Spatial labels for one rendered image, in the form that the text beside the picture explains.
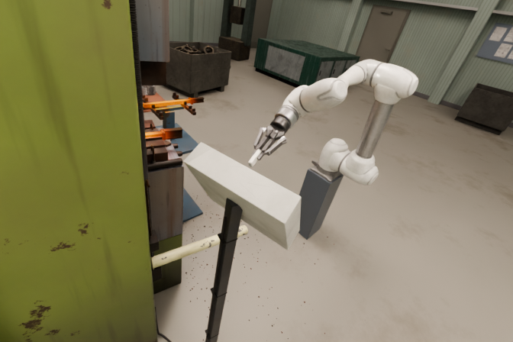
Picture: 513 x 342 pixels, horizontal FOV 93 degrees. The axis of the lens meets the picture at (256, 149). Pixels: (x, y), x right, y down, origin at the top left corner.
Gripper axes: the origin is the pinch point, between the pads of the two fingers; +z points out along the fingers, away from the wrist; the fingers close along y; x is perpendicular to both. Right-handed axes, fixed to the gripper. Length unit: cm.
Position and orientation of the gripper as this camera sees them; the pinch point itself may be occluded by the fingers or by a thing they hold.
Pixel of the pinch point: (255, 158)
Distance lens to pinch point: 94.0
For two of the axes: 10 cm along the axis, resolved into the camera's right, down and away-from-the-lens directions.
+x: -1.3, -5.6, -8.2
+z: -5.6, 7.2, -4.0
